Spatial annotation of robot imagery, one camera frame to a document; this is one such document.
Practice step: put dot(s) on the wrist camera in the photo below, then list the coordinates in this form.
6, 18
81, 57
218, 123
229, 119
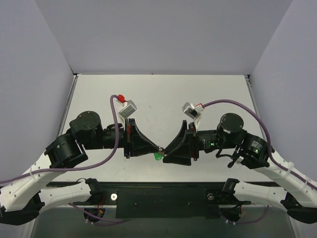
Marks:
127, 109
194, 112

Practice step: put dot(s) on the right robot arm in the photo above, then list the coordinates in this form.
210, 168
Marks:
295, 194

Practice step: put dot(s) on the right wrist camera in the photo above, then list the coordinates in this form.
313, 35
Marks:
194, 112

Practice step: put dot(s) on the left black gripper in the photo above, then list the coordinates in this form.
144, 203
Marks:
129, 138

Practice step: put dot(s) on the green key tag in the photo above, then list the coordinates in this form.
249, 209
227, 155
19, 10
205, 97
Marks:
158, 156

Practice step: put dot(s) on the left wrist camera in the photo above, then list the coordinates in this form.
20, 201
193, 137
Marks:
127, 109

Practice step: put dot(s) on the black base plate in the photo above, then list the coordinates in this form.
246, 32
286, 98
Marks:
166, 199

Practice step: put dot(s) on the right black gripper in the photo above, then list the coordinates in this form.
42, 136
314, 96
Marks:
193, 141

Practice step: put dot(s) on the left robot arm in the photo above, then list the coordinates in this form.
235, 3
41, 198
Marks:
24, 199

